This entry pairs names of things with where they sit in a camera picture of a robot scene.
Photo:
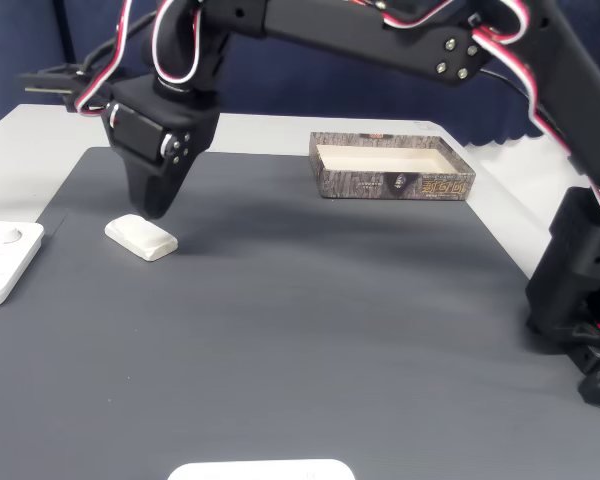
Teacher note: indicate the white rounded base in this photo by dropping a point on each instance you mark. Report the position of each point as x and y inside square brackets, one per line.
[260, 470]

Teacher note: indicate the white block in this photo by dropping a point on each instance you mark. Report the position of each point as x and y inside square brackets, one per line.
[140, 240]

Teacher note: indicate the black gripper camera board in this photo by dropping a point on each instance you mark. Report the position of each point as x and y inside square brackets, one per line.
[55, 82]

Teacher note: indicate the bark print cardboard box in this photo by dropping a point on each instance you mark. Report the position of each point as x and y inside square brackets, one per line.
[380, 185]

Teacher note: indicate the dark blue curtain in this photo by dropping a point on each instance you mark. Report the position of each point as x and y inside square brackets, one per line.
[330, 85]

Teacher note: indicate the white plate with round knobs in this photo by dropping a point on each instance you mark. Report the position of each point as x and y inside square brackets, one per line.
[5, 260]

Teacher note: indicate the grey table mat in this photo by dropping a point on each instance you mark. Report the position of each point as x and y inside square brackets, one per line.
[280, 325]

